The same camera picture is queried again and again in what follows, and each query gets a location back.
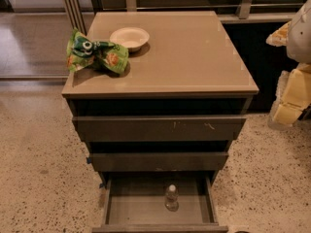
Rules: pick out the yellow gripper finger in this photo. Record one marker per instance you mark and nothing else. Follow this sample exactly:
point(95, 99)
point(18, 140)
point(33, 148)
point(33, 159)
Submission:
point(293, 95)
point(279, 37)

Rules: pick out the clear plastic water bottle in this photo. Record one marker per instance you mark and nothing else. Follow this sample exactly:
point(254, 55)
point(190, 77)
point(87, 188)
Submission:
point(171, 198)

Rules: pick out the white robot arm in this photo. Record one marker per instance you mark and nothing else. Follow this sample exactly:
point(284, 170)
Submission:
point(298, 46)

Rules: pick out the grey drawer cabinet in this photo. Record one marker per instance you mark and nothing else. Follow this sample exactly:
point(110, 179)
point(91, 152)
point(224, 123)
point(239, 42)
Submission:
point(189, 67)

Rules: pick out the grey open bottom drawer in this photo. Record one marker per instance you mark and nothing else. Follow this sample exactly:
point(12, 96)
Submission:
point(135, 204)

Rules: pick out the grey middle drawer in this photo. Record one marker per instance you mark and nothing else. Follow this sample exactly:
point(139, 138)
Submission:
point(158, 161)

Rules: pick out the grey top drawer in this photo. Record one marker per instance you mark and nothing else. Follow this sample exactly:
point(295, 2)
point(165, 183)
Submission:
point(157, 128)

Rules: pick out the white paper bowl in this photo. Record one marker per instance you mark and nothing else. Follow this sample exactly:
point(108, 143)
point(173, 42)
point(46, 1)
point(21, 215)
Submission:
point(132, 38)

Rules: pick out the green chip bag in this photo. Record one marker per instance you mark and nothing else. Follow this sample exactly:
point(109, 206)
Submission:
point(83, 53)

